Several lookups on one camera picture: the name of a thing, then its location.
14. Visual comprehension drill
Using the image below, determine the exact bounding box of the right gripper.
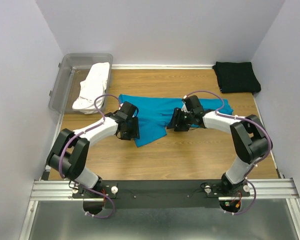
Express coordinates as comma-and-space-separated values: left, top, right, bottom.
166, 107, 194, 132

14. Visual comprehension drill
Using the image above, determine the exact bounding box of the blue t shirt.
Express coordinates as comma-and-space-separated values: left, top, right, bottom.
117, 93, 234, 148

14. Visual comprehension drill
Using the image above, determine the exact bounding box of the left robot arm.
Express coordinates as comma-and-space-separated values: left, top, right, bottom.
47, 101, 140, 198

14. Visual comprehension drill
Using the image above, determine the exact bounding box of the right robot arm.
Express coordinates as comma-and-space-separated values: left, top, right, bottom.
167, 95, 273, 196

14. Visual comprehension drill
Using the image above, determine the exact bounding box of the folded black t shirt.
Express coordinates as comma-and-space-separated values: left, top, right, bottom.
212, 61, 261, 94

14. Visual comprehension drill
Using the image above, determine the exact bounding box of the white t shirt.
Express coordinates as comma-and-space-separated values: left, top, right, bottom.
72, 62, 110, 115

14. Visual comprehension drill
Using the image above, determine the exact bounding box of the clear plastic bin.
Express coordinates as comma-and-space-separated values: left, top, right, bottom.
48, 53, 113, 114

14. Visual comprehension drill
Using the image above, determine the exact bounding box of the white table edge rail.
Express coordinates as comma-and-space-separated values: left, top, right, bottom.
112, 64, 213, 70

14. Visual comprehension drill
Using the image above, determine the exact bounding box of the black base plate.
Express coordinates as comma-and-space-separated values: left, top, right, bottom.
72, 179, 251, 212

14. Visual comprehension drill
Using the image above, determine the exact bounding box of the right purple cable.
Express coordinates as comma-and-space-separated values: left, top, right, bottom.
183, 89, 273, 216

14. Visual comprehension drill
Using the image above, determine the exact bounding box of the aluminium frame rail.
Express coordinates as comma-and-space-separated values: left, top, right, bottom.
30, 178, 300, 201

